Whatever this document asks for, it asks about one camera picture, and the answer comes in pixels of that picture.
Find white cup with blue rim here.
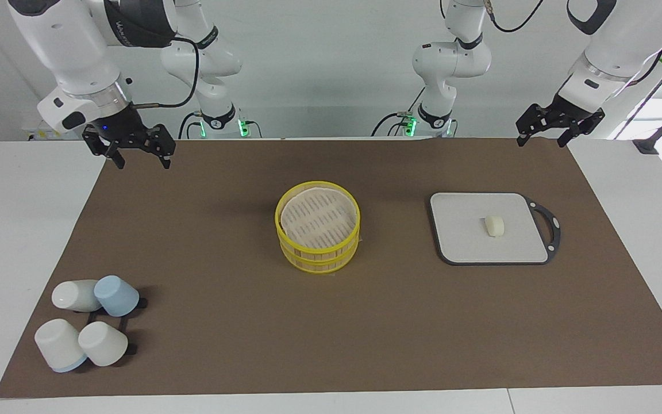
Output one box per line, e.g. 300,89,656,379
34,319,88,373

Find black arm base cable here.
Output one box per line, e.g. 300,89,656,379
178,111,205,139
371,86,426,137

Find white cup lying sideways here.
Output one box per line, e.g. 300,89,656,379
51,279,102,313

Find plain white cup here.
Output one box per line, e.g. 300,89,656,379
78,321,129,367

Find white cutting board grey rim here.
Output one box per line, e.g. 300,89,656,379
429,192,562,266

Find black left arm base cable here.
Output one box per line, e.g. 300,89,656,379
371,86,426,137

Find yellow bamboo steamer basket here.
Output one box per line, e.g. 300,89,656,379
279,227,361,275

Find brown table mat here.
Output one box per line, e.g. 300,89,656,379
0,137,662,399

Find yellow rimmed bamboo steamer lid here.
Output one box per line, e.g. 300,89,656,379
275,182,361,256

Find light blue cup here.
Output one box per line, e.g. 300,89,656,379
94,275,140,318

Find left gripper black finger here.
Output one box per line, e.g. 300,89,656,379
515,103,548,148
557,111,606,149

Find black right arm base cable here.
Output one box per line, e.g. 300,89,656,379
178,111,205,139

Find black cup rack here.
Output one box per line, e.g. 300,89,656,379
86,297,148,357

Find white box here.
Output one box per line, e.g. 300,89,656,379
24,118,87,142

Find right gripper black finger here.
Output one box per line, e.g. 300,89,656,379
147,124,176,170
83,128,126,170

